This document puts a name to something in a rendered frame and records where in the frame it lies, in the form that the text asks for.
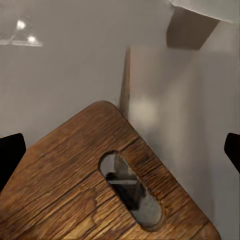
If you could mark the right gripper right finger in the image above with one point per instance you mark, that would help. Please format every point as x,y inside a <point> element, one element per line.
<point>232,149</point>

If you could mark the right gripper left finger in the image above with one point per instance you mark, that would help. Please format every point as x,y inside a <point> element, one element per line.
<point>12,149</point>

